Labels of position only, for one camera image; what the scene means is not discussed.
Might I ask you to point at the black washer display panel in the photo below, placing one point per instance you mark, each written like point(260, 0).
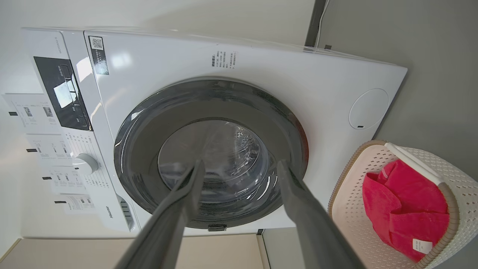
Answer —
point(61, 89)

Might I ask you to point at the round white filter cover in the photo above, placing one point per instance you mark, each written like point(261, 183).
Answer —
point(369, 109)

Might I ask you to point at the red garment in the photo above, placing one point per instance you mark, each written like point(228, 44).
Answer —
point(407, 209)

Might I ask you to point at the white instruction paper sheet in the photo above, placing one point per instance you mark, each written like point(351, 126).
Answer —
point(48, 149)
point(67, 182)
point(31, 112)

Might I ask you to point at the white round control knob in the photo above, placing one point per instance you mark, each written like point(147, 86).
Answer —
point(86, 163)

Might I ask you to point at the white perforated laundry basket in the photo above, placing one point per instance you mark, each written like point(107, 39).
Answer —
point(351, 220)

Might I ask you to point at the white front-load washing machine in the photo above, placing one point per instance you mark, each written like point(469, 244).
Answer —
point(269, 71)

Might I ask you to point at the round dark glass washer door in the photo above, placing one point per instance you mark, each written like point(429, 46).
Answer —
point(140, 149)

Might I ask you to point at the small printed text label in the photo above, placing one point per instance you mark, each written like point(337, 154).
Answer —
point(224, 59)

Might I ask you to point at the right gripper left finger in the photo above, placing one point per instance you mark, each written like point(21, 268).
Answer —
point(164, 231)

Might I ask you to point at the black QR code sticker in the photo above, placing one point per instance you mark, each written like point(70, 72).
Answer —
point(99, 56)

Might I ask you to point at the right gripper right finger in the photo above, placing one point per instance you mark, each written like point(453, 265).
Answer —
point(317, 239)

